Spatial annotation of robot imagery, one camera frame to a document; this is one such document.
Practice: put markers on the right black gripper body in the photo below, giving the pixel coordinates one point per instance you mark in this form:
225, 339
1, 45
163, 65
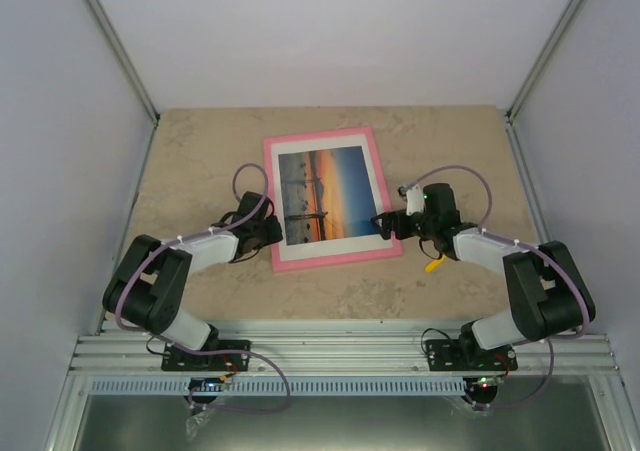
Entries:
430, 225

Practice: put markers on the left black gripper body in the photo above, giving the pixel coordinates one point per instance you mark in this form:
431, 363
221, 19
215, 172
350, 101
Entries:
267, 238

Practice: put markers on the yellow handled screwdriver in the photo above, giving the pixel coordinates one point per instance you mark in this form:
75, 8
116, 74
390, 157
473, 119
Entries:
434, 264

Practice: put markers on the pink picture frame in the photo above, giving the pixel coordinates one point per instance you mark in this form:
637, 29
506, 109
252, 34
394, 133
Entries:
287, 257

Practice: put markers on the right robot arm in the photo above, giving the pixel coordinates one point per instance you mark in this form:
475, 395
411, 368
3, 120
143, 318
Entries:
546, 292

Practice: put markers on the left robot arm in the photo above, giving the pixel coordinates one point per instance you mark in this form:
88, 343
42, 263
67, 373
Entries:
147, 288

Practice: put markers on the sunset photo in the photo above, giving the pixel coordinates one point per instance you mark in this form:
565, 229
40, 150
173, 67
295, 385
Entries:
326, 194

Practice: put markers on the left circuit board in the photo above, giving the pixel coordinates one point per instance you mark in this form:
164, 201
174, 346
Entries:
210, 384

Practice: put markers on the circuit board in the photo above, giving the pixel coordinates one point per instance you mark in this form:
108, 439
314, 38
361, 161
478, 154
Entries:
489, 381
210, 384

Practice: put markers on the right circuit board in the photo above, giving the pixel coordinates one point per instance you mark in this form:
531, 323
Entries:
489, 381

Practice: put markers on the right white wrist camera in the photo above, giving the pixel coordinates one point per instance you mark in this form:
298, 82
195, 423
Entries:
413, 197

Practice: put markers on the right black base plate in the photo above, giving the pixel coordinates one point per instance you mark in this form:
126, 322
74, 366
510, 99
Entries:
448, 355

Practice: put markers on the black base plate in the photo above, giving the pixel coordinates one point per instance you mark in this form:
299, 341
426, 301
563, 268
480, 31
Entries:
448, 355
232, 357

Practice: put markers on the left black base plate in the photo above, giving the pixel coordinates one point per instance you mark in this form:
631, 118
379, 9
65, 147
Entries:
232, 357

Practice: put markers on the grey slotted cable duct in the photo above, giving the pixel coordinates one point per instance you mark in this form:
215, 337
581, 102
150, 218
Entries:
270, 386

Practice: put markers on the aluminium rail beam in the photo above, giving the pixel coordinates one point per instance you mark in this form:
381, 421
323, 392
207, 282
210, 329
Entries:
335, 348

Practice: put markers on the right aluminium corner post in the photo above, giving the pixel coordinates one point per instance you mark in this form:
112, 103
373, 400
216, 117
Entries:
561, 28

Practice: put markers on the aluminium corner post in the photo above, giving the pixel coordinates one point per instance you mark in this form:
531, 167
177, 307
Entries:
113, 41
561, 28

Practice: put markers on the left aluminium corner post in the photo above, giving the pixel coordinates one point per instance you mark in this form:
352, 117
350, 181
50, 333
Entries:
113, 41

